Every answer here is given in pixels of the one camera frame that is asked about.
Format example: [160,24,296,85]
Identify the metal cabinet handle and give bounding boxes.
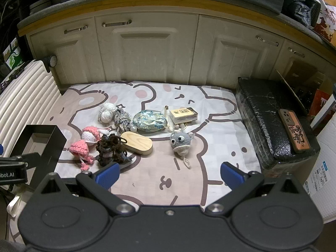
[256,35,279,47]
[102,19,133,28]
[64,25,89,35]
[287,47,306,58]

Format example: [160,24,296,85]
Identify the phone in brown case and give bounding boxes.
[278,108,311,153]

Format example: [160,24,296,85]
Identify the black white braided cord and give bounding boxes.
[114,104,133,136]

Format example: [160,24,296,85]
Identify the white yarn ball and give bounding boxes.
[98,103,117,123]

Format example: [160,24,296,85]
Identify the black wrapped box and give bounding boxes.
[235,77,321,170]

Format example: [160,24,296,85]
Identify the pink white crochet bunny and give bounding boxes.
[81,126,111,147]

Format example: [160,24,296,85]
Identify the cream cabinet door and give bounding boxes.
[274,39,329,85]
[94,13,200,86]
[29,17,106,85]
[189,14,285,90]

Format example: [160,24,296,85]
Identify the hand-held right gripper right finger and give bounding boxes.
[205,162,307,216]

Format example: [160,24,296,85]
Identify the printed bear blanket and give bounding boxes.
[8,81,263,242]

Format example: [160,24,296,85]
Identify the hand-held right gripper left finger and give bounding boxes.
[34,162,138,217]

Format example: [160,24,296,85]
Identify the green white box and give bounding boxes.
[2,37,26,70]

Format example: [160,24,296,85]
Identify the white ribbed suitcase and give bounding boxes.
[0,55,61,158]

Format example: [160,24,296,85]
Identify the floral drawstring pouch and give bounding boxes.
[133,109,168,132]

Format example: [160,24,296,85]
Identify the pink crochet doll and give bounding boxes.
[69,140,95,171]

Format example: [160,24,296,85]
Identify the black cardboard box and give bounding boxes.
[12,125,67,189]

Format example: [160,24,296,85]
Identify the red book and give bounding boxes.
[308,89,334,117]

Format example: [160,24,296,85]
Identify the oval wooden box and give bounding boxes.
[120,132,154,156]

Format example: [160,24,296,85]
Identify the dark puffer jacket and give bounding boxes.
[282,0,320,28]

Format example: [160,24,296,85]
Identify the brown yarn hair doll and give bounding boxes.
[95,134,133,167]

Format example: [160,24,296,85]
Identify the white labelled carton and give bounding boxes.
[304,125,336,224]

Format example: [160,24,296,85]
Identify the brown paper packet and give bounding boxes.
[169,107,198,124]

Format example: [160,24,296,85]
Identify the brown cardboard box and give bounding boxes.
[275,58,326,116]

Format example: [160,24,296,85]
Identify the grey crochet mouse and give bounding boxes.
[170,132,196,169]

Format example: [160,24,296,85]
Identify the red white printed bag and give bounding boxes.
[314,3,336,46]

